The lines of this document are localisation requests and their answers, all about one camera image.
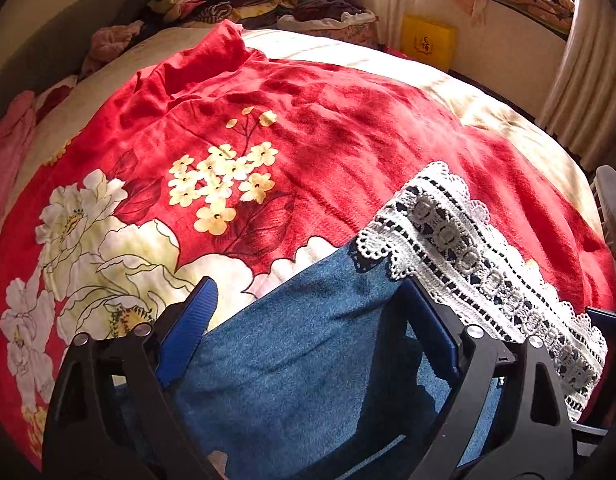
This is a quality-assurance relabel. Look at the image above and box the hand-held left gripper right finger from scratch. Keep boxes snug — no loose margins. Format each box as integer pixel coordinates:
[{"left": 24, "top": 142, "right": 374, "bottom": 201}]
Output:
[{"left": 398, "top": 277, "right": 573, "bottom": 480}]

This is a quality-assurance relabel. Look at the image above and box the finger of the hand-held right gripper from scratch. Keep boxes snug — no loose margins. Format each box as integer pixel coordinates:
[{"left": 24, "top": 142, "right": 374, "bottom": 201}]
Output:
[
  {"left": 570, "top": 422, "right": 611, "bottom": 445},
  {"left": 585, "top": 295, "right": 616, "bottom": 333}
]

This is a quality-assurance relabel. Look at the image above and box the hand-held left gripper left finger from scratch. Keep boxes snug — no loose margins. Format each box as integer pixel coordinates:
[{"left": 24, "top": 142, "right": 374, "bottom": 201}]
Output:
[{"left": 40, "top": 276, "right": 223, "bottom": 480}]

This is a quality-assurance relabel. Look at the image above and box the blue denim pants lace hem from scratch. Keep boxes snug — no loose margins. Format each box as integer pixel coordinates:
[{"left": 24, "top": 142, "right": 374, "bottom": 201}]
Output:
[{"left": 113, "top": 160, "right": 608, "bottom": 480}]

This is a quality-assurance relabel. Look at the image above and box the red floral blanket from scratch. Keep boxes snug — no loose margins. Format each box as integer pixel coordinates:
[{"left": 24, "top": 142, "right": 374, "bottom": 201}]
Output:
[{"left": 0, "top": 20, "right": 616, "bottom": 471}]

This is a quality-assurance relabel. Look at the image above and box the pink quilt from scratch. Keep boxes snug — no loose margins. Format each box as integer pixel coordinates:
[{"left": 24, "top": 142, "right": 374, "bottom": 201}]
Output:
[{"left": 0, "top": 91, "right": 36, "bottom": 251}]

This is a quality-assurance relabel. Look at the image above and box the beige curtain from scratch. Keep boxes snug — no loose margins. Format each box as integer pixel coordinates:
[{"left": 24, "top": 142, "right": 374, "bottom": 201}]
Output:
[{"left": 538, "top": 0, "right": 616, "bottom": 156}]

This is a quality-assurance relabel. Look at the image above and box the dark red cloth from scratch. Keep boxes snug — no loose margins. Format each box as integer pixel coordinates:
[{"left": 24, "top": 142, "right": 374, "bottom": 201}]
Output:
[{"left": 35, "top": 77, "right": 79, "bottom": 111}]

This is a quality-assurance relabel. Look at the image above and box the pink fuzzy cloth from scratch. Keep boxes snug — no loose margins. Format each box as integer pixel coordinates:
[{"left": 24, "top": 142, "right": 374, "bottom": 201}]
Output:
[{"left": 80, "top": 20, "right": 144, "bottom": 76}]

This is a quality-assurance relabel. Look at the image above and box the yellow paper bag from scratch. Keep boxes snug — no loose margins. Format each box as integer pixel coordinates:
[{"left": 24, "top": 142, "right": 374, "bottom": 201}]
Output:
[{"left": 400, "top": 14, "right": 457, "bottom": 68}]

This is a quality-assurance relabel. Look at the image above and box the grey bed headboard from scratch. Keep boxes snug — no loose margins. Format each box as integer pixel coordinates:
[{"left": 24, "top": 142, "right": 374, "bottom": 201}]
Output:
[{"left": 0, "top": 0, "right": 154, "bottom": 111}]

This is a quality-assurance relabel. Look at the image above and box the pink floral ruffled cushion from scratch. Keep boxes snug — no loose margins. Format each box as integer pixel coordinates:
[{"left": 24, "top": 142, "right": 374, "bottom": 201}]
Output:
[{"left": 277, "top": 12, "right": 379, "bottom": 48}]

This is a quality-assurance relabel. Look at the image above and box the orange floral blanket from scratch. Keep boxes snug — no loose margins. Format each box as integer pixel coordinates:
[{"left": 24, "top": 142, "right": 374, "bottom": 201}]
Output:
[{"left": 468, "top": 0, "right": 576, "bottom": 36}]

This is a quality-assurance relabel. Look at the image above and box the dark purple cloth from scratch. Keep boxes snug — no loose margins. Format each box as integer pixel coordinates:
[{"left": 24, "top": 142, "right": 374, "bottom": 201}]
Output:
[{"left": 293, "top": 0, "right": 369, "bottom": 21}]

